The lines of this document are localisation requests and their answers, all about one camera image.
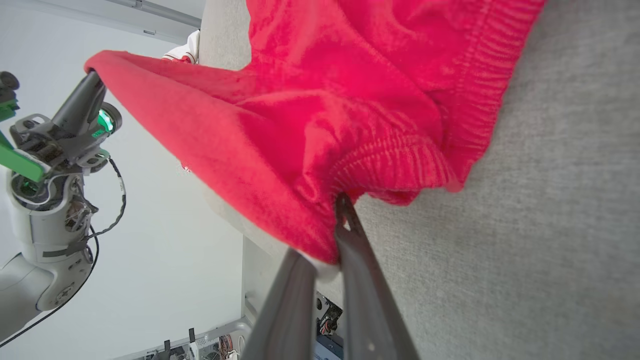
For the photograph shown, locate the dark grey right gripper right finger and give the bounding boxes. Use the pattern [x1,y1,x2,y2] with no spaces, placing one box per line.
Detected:
[334,194,421,360]

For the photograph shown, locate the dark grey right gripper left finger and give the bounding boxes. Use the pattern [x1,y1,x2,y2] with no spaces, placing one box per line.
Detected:
[242,250,318,360]

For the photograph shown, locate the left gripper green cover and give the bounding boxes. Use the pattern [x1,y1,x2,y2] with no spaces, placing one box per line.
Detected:
[0,70,123,183]

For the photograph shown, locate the red white striped jersey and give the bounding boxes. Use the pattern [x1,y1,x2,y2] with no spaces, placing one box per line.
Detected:
[162,29,202,65]

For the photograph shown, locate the red Bulls shorts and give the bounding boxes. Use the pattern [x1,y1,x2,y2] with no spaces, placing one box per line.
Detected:
[84,0,548,278]

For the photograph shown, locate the grey fabric sofa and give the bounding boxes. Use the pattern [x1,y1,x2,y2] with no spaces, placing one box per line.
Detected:
[199,0,640,360]

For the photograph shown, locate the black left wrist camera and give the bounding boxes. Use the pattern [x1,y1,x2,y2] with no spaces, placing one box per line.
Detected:
[0,71,21,103]

